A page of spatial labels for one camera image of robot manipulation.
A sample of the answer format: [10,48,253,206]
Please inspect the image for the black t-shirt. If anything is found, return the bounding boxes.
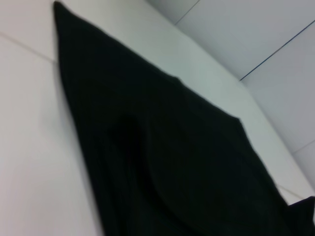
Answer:
[53,1,315,236]

